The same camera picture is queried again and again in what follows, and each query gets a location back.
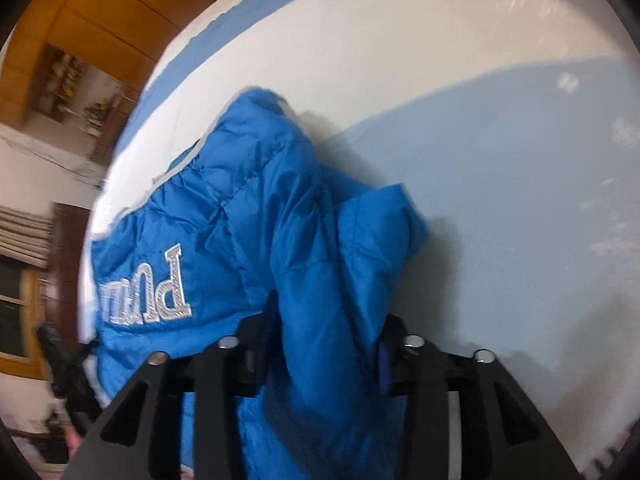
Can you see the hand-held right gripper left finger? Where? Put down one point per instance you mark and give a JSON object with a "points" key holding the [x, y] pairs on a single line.
{"points": [[252, 355]]}

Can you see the blue puffer jacket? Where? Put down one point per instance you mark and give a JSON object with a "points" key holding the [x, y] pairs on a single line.
{"points": [[260, 220]]}

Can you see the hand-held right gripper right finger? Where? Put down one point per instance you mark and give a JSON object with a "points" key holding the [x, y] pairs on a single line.
{"points": [[384, 366]]}

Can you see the wooden wardrobe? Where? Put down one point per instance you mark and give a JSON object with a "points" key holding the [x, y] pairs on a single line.
{"points": [[100, 15]]}

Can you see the wooden framed window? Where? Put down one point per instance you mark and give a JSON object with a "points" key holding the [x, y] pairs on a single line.
{"points": [[20, 310]]}

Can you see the wooden wall shelf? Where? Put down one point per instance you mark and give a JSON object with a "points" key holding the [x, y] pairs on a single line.
{"points": [[75, 95]]}

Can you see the beige striped curtain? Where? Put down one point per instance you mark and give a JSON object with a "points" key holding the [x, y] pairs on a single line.
{"points": [[25, 235]]}

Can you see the blue and white bedsheet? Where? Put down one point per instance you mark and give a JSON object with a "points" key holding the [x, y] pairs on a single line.
{"points": [[450, 135]]}

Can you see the dark wooden headboard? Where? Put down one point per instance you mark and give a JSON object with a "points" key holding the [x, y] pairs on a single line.
{"points": [[70, 260]]}

